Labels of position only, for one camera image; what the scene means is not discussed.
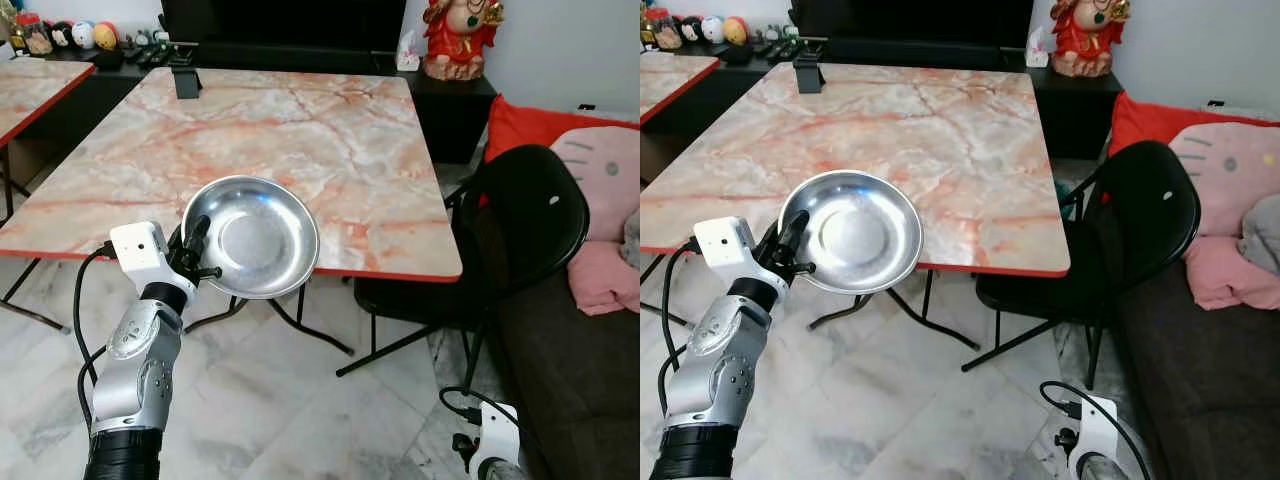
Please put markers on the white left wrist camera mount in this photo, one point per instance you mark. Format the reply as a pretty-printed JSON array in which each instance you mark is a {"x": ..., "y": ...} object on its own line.
[
  {"x": 140, "y": 250},
  {"x": 730, "y": 245}
]

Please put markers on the black remote control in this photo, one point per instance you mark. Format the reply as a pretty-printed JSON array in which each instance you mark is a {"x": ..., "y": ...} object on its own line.
[
  {"x": 150, "y": 53},
  {"x": 775, "y": 47}
]

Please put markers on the grey cloth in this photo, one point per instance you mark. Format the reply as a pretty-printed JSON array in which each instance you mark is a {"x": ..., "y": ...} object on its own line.
[
  {"x": 634, "y": 240},
  {"x": 1262, "y": 230}
]

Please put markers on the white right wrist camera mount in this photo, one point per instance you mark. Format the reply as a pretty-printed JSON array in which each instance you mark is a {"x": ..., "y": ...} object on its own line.
[
  {"x": 1098, "y": 430},
  {"x": 497, "y": 435}
]

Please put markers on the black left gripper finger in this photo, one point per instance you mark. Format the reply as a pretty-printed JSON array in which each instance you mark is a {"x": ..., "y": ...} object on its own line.
[
  {"x": 769, "y": 234},
  {"x": 199, "y": 234},
  {"x": 794, "y": 230},
  {"x": 177, "y": 239}
]

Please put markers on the black phone stand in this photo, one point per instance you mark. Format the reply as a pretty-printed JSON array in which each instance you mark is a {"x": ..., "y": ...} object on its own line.
[
  {"x": 808, "y": 72},
  {"x": 186, "y": 78}
]

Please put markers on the yellow and orange plush ball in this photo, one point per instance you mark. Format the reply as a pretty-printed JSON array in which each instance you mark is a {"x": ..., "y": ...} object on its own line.
[
  {"x": 735, "y": 30},
  {"x": 105, "y": 36}
]

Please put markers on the large marble pattern folding table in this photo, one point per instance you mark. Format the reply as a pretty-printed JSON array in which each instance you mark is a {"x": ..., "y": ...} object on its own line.
[
  {"x": 900, "y": 130},
  {"x": 300, "y": 130}
]

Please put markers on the black and white plush ball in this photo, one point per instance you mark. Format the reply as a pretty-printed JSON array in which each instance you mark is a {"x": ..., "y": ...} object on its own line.
[
  {"x": 690, "y": 28},
  {"x": 62, "y": 35}
]

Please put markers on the small marble pattern table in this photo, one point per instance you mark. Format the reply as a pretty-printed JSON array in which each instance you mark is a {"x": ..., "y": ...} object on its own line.
[
  {"x": 30, "y": 90},
  {"x": 670, "y": 80}
]

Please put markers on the red fortune god figurine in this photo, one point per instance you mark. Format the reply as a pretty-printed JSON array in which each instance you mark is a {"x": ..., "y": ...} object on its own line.
[
  {"x": 1085, "y": 35},
  {"x": 460, "y": 35}
]

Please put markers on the black folding chair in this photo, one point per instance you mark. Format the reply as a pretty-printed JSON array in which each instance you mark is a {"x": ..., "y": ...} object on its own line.
[
  {"x": 530, "y": 210},
  {"x": 1140, "y": 210}
]

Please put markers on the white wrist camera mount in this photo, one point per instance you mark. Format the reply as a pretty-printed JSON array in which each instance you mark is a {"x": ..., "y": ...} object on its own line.
[
  {"x": 1098, "y": 430},
  {"x": 497, "y": 435},
  {"x": 140, "y": 250},
  {"x": 730, "y": 245}
]

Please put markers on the round steel bowl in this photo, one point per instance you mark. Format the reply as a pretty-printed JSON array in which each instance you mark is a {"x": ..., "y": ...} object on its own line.
[
  {"x": 255, "y": 240},
  {"x": 855, "y": 235}
]

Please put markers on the red pillow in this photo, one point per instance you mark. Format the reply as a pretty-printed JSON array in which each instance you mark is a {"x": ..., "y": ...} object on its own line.
[
  {"x": 1140, "y": 120},
  {"x": 520, "y": 125}
]

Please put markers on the pink cat face pillow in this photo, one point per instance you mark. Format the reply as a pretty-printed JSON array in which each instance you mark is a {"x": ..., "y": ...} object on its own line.
[
  {"x": 1230, "y": 170},
  {"x": 605, "y": 180}
]

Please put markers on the black television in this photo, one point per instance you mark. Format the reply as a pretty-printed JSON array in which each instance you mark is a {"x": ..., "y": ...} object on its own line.
[
  {"x": 910, "y": 15},
  {"x": 280, "y": 20}
]

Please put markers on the pink folded cloth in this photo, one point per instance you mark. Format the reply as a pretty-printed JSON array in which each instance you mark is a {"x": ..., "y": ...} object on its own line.
[
  {"x": 605, "y": 275},
  {"x": 1225, "y": 275}
]

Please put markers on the dark brown sofa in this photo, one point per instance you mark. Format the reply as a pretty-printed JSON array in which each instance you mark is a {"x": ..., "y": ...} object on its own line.
[
  {"x": 1200, "y": 380},
  {"x": 570, "y": 380}
]

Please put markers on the white and blue plush ball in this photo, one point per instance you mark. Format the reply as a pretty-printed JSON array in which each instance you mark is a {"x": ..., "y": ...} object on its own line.
[
  {"x": 83, "y": 35},
  {"x": 712, "y": 28}
]

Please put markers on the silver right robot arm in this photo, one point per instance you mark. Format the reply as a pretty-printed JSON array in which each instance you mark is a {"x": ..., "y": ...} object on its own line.
[
  {"x": 1100, "y": 470},
  {"x": 495, "y": 472}
]

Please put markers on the red lid jar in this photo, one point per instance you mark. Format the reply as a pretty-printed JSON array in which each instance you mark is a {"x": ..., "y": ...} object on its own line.
[
  {"x": 660, "y": 26},
  {"x": 35, "y": 35}
]

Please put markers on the white rabbit ornament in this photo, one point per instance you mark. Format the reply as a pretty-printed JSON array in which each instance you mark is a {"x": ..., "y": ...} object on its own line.
[
  {"x": 407, "y": 52},
  {"x": 1037, "y": 47}
]

